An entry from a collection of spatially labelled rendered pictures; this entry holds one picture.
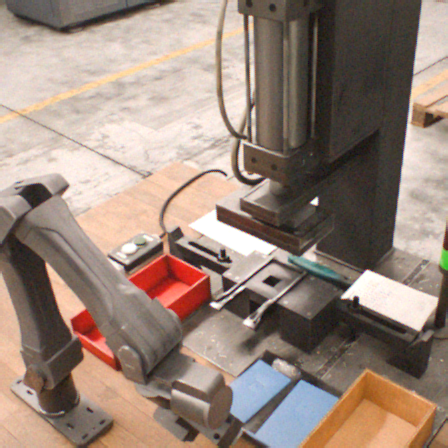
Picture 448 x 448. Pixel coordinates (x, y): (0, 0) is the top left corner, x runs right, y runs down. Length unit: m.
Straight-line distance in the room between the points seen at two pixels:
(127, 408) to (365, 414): 0.39
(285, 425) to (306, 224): 0.32
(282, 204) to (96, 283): 0.36
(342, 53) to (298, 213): 0.26
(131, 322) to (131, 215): 0.78
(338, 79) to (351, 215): 0.38
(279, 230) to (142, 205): 0.61
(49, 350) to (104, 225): 0.60
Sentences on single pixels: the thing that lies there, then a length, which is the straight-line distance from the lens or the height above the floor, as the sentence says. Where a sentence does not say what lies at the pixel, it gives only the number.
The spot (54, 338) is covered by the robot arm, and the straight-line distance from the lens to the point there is 0.98.
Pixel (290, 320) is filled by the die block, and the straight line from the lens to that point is 1.14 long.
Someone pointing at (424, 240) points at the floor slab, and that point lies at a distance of 3.04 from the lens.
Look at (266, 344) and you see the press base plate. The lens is 1.18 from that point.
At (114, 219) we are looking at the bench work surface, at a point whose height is 0.90.
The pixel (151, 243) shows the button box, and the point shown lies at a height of 0.93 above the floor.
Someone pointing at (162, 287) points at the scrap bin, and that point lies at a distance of 1.31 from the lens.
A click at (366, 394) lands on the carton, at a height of 0.92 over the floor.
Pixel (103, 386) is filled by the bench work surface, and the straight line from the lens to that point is 1.15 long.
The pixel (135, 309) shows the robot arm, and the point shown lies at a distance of 0.80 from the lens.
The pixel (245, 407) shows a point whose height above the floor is 0.92.
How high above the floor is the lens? 1.73
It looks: 34 degrees down
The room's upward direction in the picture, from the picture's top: 3 degrees counter-clockwise
